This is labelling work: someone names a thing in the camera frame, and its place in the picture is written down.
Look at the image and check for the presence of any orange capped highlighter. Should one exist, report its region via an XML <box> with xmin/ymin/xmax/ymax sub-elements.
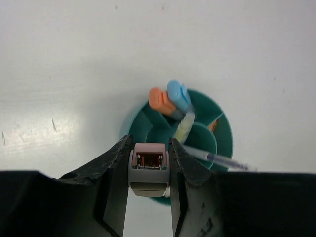
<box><xmin>149</xmin><ymin>87</ymin><xmax>184</xmax><ymax>121</ymax></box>

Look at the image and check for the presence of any teal round organizer container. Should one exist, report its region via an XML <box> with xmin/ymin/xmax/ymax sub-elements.
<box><xmin>127</xmin><ymin>89</ymin><xmax>233</xmax><ymax>205</ymax></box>

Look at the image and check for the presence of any pink white stapler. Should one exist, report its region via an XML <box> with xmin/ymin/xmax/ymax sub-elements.
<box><xmin>128</xmin><ymin>143</ymin><xmax>170</xmax><ymax>198</ymax></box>

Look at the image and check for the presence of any yellow pen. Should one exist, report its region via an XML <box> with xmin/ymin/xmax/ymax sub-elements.
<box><xmin>173</xmin><ymin>111</ymin><xmax>195</xmax><ymax>144</ymax></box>

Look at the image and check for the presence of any blue highlighter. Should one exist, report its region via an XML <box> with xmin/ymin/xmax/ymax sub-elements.
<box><xmin>167</xmin><ymin>80</ymin><xmax>194</xmax><ymax>113</ymax></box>

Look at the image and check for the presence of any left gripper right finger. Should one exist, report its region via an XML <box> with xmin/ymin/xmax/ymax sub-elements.
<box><xmin>169</xmin><ymin>139</ymin><xmax>316</xmax><ymax>237</ymax></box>

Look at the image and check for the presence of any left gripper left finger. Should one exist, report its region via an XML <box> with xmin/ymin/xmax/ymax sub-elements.
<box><xmin>0</xmin><ymin>135</ymin><xmax>133</xmax><ymax>237</ymax></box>

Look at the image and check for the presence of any purple pen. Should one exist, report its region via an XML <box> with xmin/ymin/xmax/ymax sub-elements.
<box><xmin>183</xmin><ymin>145</ymin><xmax>257</xmax><ymax>172</ymax></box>

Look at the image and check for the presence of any orange transparent cap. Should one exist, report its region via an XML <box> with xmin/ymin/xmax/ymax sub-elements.
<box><xmin>208</xmin><ymin>119</ymin><xmax>219</xmax><ymax>133</ymax></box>

